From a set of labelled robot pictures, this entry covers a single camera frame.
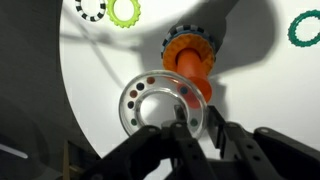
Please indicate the clear band with dots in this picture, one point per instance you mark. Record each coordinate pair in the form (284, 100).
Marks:
(160, 97)

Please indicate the white round table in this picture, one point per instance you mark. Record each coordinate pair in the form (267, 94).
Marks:
(261, 58)

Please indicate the orange pole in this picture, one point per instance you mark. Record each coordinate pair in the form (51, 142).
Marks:
(189, 65)

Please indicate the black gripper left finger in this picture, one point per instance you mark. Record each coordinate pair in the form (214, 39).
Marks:
(142, 153)

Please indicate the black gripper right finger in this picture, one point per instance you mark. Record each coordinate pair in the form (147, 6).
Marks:
(264, 154)

